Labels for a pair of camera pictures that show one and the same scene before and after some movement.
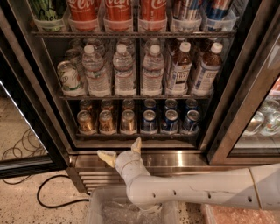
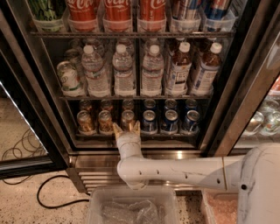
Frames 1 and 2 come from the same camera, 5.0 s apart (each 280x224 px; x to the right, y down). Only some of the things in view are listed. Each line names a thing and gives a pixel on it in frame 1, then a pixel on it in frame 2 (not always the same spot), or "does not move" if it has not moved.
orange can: [85, 123] does not move
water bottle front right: [153, 67] does not move
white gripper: [127, 162] → [127, 139]
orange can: [128, 122] does not move
